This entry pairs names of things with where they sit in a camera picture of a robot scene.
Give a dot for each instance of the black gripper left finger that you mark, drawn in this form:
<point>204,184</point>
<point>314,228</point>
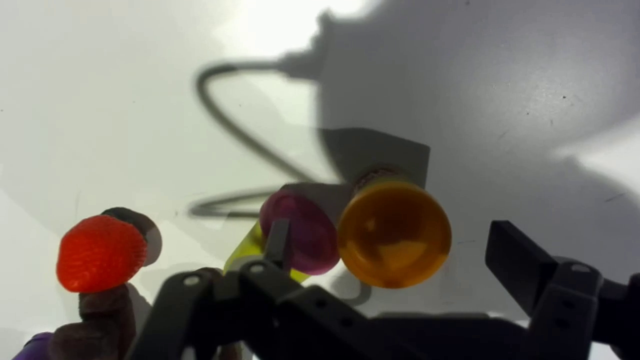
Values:
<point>267,320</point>

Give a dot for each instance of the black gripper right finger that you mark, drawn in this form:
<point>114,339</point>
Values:
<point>572,312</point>

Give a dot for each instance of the yellow tub orange lid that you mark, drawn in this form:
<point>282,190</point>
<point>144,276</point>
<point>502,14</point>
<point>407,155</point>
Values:
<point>392,233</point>

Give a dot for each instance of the tub with red lid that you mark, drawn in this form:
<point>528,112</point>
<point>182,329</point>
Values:
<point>101,253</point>

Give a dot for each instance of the purple tub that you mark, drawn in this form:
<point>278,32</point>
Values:
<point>33,349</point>

